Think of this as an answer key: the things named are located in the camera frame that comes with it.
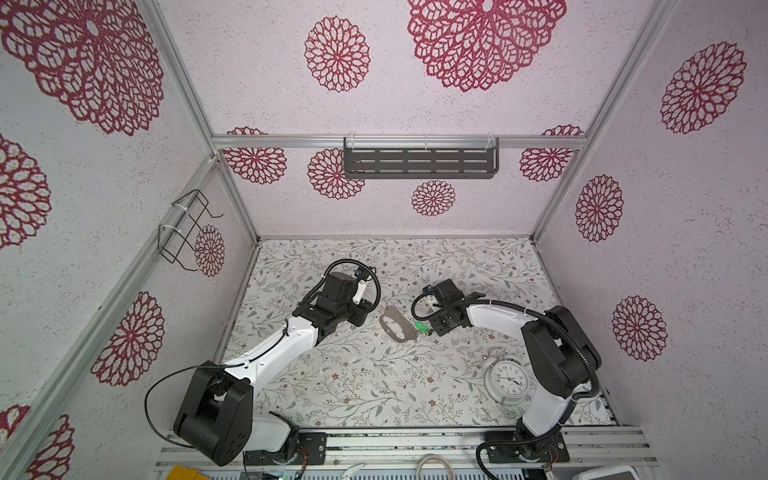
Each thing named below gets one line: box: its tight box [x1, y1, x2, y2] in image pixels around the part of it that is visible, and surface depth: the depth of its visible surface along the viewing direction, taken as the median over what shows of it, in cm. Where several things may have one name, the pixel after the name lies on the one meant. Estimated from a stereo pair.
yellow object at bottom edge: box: [165, 465, 212, 480], surface depth 71 cm
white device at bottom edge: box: [571, 465, 642, 480], surface depth 69 cm
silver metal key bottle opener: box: [379, 306, 417, 343], surface depth 99 cm
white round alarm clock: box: [482, 346, 531, 406], surface depth 83 cm
